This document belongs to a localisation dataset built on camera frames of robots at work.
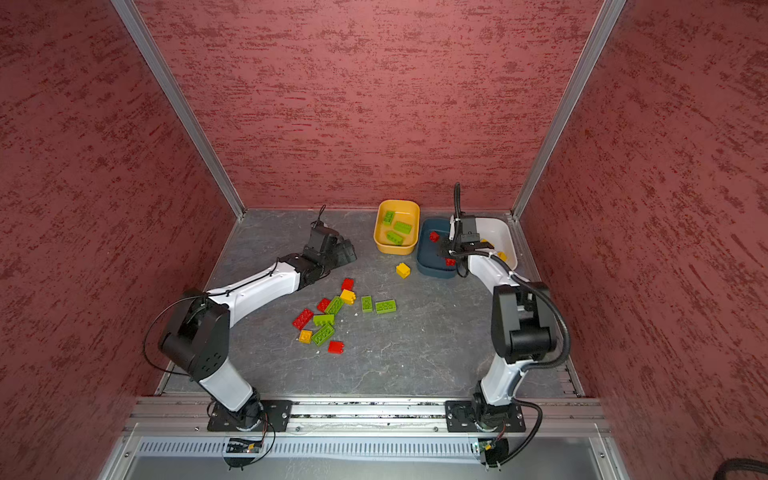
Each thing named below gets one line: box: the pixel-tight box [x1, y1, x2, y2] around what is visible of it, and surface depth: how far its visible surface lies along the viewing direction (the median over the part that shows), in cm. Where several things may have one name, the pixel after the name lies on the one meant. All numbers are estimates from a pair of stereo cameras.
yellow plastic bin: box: [373, 199, 421, 255], surface depth 117 cm
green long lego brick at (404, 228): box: [394, 222, 412, 235], surface depth 119 cm
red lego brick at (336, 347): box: [327, 340, 345, 355], surface depth 87 cm
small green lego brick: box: [361, 296, 373, 313], surface depth 94 cm
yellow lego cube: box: [396, 262, 411, 279], surface depth 103 cm
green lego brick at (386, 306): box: [375, 300, 397, 314], surface depth 94 cm
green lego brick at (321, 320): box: [314, 314, 335, 327], surface depth 90 cm
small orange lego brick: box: [299, 330, 313, 344], surface depth 89 cm
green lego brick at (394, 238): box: [386, 231, 403, 246], surface depth 112 cm
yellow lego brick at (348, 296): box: [340, 289, 356, 305], surface depth 96 cm
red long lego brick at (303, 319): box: [292, 308, 315, 331], surface depth 91 cm
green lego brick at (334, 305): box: [324, 296, 345, 315], surface depth 94 cm
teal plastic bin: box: [417, 217, 457, 279], surface depth 106 cm
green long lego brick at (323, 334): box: [312, 323, 335, 346], surface depth 89 cm
